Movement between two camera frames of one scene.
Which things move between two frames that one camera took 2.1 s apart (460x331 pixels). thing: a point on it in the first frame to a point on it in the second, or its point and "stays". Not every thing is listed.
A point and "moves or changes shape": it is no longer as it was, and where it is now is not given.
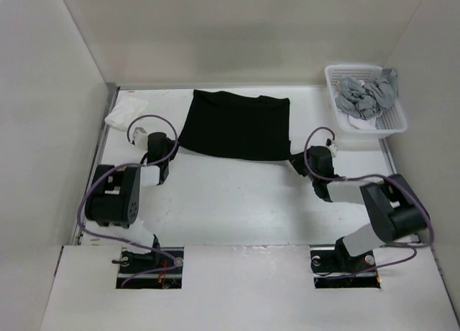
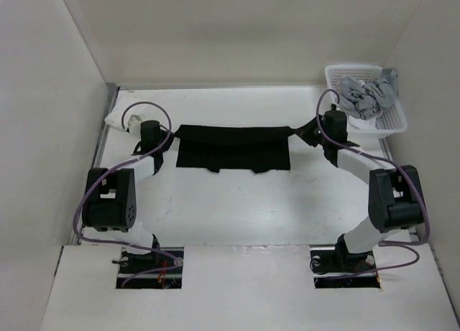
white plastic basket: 389,120 stays
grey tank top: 366,100 stays
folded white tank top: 125,113 stays
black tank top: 238,125 moves or changes shape
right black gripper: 296,160 to 305,131
